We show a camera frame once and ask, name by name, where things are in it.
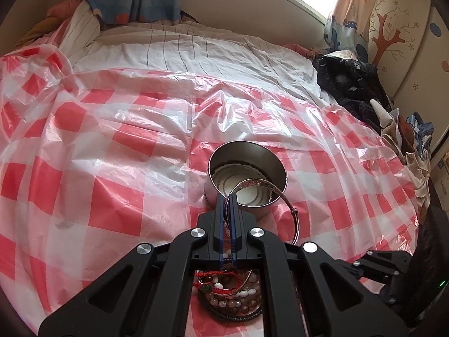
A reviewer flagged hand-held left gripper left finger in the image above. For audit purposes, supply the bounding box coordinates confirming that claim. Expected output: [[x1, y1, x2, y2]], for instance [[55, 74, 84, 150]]
[[38, 194, 227, 337]]

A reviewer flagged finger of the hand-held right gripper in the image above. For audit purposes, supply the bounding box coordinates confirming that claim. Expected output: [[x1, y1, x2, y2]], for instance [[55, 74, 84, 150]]
[[365, 249, 413, 271], [351, 260, 391, 284]]

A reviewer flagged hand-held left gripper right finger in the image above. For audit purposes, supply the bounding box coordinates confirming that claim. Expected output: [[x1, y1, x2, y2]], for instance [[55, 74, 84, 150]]
[[232, 198, 409, 337]]

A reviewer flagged wide silver bangle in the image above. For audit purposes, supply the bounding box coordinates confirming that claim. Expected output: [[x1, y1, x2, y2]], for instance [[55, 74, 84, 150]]
[[224, 178, 301, 247]]

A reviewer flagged stainless steel bowl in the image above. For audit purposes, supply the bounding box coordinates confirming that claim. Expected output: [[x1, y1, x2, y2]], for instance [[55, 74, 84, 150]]
[[204, 141, 288, 219]]

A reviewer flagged beige crumpled cloth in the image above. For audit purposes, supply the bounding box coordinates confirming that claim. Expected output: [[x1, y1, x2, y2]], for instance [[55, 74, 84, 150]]
[[370, 98, 433, 205]]

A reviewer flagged blue printed cloth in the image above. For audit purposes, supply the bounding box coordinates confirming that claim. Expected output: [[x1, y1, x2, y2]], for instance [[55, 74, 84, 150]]
[[406, 112, 436, 163]]

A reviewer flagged red checkered plastic sheet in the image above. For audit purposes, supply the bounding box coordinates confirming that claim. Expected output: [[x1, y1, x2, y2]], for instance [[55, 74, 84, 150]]
[[0, 44, 427, 337]]

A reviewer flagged white striped bedsheet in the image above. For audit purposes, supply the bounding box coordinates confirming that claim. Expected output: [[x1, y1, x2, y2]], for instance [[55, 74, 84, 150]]
[[72, 21, 338, 113]]

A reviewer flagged black jacket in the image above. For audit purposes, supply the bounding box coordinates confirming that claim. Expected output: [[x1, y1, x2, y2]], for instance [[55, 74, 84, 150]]
[[312, 51, 396, 131]]

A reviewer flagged small pink garment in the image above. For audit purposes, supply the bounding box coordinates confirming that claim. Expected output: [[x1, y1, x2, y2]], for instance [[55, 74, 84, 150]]
[[283, 42, 317, 59]]

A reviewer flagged tree print wardrobe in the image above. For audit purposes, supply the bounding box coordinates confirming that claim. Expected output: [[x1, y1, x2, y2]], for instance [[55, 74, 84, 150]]
[[366, 0, 449, 156]]

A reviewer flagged white striped pillow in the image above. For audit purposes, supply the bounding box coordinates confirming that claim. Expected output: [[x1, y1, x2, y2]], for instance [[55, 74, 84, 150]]
[[58, 0, 103, 61]]

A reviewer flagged pink sea print curtain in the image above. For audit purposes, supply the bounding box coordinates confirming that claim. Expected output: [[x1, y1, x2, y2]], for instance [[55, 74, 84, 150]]
[[323, 0, 381, 66]]

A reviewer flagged orange cloth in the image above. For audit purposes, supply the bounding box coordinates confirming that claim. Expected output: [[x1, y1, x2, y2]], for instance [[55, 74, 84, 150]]
[[13, 17, 61, 48]]

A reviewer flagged pink cloth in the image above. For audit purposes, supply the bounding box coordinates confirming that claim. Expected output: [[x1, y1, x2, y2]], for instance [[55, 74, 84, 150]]
[[45, 0, 85, 19]]

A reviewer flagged black coil bracelet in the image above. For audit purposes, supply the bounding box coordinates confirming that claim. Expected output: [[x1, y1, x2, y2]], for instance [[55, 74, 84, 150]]
[[197, 288, 264, 324]]

